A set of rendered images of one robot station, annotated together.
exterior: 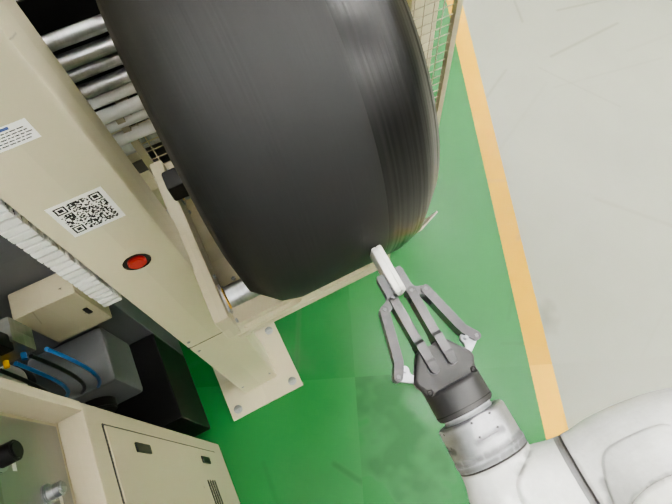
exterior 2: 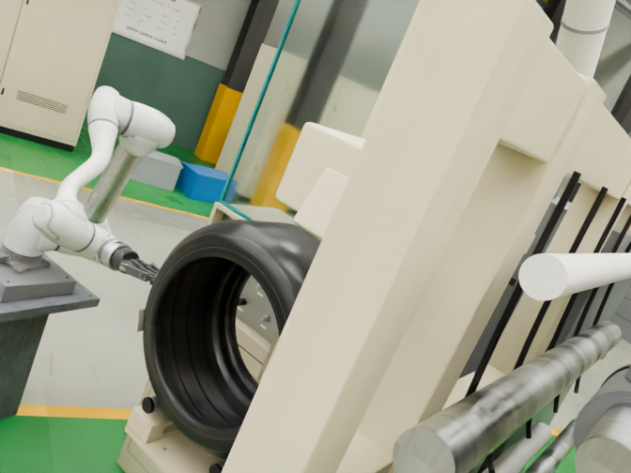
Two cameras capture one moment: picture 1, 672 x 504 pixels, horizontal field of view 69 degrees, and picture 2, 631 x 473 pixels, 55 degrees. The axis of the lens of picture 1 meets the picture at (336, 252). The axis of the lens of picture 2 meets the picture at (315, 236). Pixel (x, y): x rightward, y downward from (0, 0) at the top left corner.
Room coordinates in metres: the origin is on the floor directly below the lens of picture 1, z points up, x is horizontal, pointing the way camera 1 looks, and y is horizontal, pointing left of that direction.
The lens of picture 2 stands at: (1.75, -0.80, 1.86)
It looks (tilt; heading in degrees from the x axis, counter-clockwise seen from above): 14 degrees down; 142
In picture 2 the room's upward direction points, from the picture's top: 23 degrees clockwise
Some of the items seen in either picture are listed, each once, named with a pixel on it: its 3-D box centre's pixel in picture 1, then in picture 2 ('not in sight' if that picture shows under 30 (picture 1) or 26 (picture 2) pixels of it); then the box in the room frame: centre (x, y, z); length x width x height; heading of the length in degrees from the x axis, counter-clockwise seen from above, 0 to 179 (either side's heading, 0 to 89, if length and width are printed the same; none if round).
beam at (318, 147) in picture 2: not in sight; (418, 201); (0.87, 0.10, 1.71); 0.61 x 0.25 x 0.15; 110
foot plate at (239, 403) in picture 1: (254, 368); not in sight; (0.44, 0.35, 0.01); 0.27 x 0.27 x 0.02; 20
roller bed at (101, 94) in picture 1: (91, 77); not in sight; (0.83, 0.46, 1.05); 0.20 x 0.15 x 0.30; 110
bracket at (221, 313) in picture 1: (194, 245); not in sight; (0.49, 0.28, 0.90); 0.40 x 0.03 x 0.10; 20
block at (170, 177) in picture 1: (176, 183); not in sight; (0.59, 0.30, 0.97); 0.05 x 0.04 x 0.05; 20
